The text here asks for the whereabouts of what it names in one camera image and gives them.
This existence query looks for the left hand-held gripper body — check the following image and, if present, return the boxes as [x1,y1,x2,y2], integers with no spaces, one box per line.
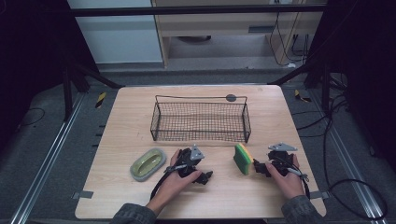
[175,144,205,179]

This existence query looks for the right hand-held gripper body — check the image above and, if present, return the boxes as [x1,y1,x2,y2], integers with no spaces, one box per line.
[266,142,299,177]

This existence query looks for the green and yellow sponge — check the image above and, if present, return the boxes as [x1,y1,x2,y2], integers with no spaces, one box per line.
[233,143,255,175]

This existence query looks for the black wire mesh basket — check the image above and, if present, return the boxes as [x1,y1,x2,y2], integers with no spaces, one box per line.
[149,94,252,144]

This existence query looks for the green and grey soap dish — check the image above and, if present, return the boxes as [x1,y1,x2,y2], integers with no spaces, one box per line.
[129,147,167,182]

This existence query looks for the person's right hand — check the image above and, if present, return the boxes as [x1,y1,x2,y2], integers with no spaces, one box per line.
[264,153,306,201]

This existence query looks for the person's left hand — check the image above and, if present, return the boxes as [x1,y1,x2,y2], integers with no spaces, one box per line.
[147,148,204,216]

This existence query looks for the grey tape piece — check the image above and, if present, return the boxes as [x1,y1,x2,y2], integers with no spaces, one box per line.
[309,190,331,201]
[71,190,94,201]

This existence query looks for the yellow and black tape strip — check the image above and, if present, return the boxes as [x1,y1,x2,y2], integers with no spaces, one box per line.
[94,91,107,109]
[293,89,313,104]

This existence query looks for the black metal stand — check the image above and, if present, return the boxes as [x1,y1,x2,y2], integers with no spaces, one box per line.
[268,57,332,115]
[61,57,126,123]

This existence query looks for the black curtain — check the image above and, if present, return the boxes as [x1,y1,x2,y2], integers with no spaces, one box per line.
[0,0,100,153]
[306,0,396,175]

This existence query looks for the light wooden desk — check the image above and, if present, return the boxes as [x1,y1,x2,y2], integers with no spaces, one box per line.
[150,0,328,69]

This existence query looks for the white cabinet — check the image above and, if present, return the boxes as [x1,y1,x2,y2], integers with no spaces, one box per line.
[66,0,163,65]

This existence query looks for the right hand-held gripper cable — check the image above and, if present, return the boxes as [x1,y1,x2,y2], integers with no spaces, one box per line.
[274,155,312,200]

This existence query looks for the hand-held gripper cable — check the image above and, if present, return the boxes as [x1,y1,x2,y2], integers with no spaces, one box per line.
[149,163,189,201]
[274,155,312,200]

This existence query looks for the left hand-held gripper cable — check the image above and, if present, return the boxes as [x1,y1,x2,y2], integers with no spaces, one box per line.
[149,163,189,201]

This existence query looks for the black looped floor cable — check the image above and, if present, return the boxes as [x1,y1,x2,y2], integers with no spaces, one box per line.
[292,73,389,221]

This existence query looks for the aluminium floor rail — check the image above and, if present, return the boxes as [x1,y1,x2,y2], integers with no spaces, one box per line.
[9,92,86,224]
[310,89,389,224]

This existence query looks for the black hanging desk cables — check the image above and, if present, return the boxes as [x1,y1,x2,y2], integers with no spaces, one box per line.
[268,11,313,68]

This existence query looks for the grey drawer handle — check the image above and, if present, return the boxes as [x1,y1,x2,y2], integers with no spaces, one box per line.
[247,25,276,35]

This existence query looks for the black horizontal frame bar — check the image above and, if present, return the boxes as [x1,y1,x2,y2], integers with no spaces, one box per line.
[68,4,327,18]

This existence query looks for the thin black floor cable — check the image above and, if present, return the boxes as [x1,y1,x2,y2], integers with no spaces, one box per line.
[19,106,47,128]

